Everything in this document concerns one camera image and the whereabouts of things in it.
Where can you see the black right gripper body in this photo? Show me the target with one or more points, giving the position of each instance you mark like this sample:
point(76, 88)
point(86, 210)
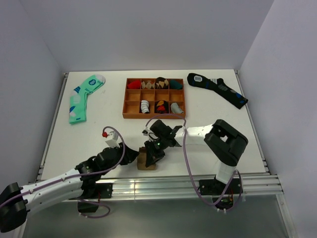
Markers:
point(157, 148)

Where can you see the tan brown ribbed sock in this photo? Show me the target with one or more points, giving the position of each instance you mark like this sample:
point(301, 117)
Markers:
point(141, 161)

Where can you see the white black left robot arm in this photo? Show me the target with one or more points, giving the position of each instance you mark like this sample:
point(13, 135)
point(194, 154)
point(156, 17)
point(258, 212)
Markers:
point(17, 202)

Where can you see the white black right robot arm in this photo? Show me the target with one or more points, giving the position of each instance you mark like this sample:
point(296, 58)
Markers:
point(227, 143)

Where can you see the black red argyle rolled sock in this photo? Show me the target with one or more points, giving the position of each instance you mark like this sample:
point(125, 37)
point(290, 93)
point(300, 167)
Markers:
point(161, 107)

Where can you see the white striped rolled sock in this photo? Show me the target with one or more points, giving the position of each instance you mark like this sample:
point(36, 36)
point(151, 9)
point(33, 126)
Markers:
point(144, 106)

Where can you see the grey rolled sock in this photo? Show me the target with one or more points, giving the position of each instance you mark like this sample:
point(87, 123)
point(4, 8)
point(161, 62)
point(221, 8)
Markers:
point(176, 109)

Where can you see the orange compartment tray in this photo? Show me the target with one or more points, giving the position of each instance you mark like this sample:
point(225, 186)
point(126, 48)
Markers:
point(133, 98)

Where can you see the mint green patterned sock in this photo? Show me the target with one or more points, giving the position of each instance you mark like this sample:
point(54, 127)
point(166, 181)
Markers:
point(78, 99)

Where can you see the beige argyle rolled sock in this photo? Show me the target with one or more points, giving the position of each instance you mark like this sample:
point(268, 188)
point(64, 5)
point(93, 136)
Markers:
point(147, 84)

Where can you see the brown argyle rolled sock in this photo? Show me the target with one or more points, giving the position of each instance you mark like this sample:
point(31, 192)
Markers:
point(161, 83)

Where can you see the dark teal rolled sock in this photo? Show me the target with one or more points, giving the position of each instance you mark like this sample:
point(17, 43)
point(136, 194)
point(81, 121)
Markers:
point(175, 85)

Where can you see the black blue patterned sock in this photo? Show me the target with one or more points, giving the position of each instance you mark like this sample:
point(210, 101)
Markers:
point(219, 87)

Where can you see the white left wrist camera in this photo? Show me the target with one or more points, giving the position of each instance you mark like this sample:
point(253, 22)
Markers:
point(111, 139)

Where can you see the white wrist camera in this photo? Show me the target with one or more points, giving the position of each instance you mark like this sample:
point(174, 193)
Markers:
point(146, 131)
point(111, 139)

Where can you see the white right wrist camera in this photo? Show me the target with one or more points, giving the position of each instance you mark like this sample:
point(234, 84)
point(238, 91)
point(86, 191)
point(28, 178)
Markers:
point(146, 131)

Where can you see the aluminium table edge rail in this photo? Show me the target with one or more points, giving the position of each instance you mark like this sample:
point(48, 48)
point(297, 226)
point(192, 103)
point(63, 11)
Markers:
point(69, 145)

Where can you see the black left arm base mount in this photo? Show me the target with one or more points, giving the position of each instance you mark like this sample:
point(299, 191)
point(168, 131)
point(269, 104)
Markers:
point(88, 205)

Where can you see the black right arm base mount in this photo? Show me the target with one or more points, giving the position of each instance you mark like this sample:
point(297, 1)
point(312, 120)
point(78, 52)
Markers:
point(214, 188)

